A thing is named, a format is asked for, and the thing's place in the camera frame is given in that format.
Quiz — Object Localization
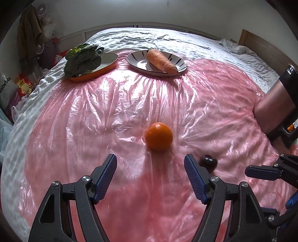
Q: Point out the white plastic bag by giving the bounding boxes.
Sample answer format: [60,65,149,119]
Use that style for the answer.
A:
[1,106,20,163]

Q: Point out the wooden headboard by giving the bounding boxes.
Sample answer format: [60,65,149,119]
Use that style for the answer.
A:
[238,29,297,75]

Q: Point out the green leafy vegetable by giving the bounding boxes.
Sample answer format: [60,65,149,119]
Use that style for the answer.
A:
[64,43,104,78]

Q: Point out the blue white gloved hand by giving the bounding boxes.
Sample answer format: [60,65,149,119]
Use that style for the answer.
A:
[274,190,298,242]

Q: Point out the pink plastic sheet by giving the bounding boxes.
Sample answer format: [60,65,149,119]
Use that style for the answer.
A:
[21,51,295,241]

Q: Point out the black white striped plate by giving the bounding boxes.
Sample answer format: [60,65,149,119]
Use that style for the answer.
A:
[126,49,187,77]

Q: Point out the yellow red snack boxes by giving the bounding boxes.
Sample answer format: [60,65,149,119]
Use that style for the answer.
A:
[14,73,34,97]

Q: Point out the crumpled white cloth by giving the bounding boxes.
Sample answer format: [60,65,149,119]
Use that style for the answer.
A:
[218,38,257,55]

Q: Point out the small white fan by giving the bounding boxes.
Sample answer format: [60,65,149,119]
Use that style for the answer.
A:
[36,4,47,17]

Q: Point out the brown hanging coat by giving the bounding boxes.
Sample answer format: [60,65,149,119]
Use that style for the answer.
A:
[17,5,45,73]

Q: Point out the orange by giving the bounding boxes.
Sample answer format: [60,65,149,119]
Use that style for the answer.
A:
[287,124,294,132]
[145,122,173,151]

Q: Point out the dark plum centre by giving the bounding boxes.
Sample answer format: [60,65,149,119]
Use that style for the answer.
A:
[198,155,218,173]

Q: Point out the orange plate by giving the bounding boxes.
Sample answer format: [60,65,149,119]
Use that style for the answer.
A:
[69,53,118,83]

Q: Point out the grey printed bag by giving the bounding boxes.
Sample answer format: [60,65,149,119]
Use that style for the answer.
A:
[0,72,18,109]

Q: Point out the orange carrot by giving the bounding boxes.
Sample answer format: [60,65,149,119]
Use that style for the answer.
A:
[146,49,178,74]

